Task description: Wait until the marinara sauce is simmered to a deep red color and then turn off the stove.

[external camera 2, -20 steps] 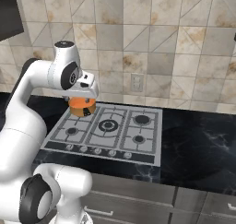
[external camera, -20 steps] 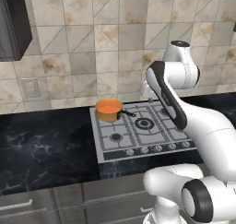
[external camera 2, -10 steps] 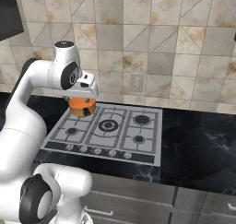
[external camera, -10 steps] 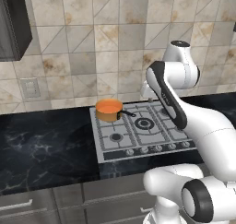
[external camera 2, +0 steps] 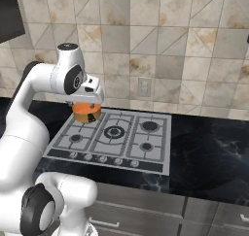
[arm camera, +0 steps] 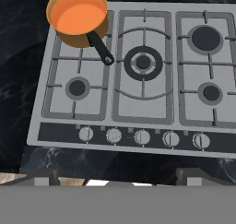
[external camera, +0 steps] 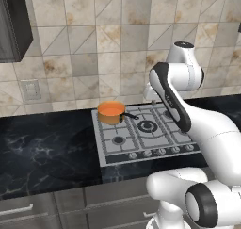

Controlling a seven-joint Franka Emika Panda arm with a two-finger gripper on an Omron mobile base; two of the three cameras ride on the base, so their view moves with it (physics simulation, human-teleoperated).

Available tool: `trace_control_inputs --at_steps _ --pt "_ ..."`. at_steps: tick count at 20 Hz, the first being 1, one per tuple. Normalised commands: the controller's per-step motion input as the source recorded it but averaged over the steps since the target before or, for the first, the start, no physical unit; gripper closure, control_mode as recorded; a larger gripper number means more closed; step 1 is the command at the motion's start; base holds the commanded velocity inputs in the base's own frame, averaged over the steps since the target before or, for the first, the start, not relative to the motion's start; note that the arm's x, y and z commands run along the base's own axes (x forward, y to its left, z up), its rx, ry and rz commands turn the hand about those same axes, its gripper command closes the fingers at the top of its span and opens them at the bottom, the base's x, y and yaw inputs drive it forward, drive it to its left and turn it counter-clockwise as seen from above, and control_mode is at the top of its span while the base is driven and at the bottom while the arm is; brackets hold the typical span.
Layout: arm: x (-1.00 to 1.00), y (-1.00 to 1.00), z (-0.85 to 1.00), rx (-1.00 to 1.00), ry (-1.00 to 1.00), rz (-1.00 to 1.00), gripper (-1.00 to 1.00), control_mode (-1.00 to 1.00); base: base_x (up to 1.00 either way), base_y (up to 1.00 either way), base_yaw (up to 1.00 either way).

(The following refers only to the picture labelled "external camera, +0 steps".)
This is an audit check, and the grey steel gas hob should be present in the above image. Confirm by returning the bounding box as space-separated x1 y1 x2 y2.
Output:
90 102 205 169

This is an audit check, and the narrow grey cupboard panel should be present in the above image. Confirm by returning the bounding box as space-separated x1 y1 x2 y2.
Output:
53 188 90 229

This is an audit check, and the silver drawer handle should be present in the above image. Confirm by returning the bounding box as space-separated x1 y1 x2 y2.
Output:
142 209 158 219
0 203 35 217

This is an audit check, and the grey wall socket plate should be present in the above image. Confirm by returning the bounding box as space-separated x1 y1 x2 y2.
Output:
19 78 43 102

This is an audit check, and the orange saucepan with black handle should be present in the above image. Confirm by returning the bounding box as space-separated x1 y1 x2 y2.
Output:
96 100 140 126

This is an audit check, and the dark wall cupboard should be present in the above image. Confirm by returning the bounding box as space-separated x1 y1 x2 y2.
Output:
0 0 35 64

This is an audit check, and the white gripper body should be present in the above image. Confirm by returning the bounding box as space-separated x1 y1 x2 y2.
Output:
142 83 162 103

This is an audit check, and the grey drawer front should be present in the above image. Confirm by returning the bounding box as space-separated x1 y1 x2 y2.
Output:
0 192 61 229
86 198 162 229
83 185 153 209

